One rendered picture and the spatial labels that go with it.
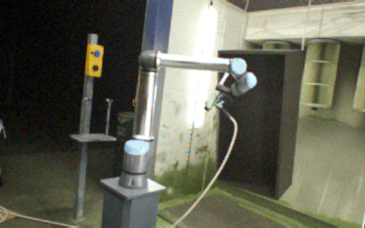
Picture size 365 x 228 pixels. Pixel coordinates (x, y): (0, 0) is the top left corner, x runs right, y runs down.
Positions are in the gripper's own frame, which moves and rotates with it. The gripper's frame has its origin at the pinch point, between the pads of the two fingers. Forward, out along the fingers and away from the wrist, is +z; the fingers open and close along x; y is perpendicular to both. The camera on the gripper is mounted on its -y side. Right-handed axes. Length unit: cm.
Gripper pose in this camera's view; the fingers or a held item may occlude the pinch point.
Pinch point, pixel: (214, 102)
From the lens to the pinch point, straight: 211.6
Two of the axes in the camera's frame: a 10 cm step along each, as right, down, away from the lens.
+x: 3.9, -6.2, 6.8
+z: -5.6, 4.2, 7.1
